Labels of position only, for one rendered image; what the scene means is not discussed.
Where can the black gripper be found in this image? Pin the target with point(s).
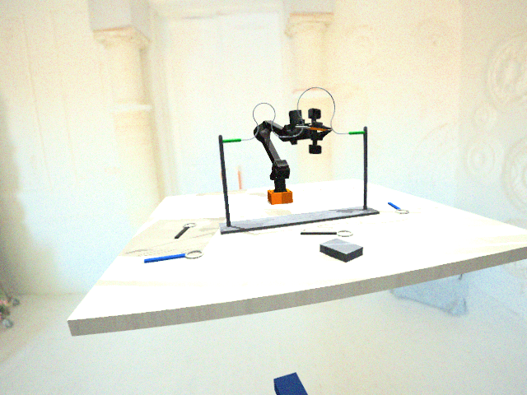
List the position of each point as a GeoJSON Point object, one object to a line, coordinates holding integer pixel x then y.
{"type": "Point", "coordinates": [315, 136]}

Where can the grey ring with blue handle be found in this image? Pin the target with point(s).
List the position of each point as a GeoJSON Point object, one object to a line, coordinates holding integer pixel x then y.
{"type": "Point", "coordinates": [397, 209]}
{"type": "Point", "coordinates": [152, 260]}

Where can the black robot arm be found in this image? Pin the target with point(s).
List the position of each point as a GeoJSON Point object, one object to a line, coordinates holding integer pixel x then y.
{"type": "Point", "coordinates": [280, 168]}

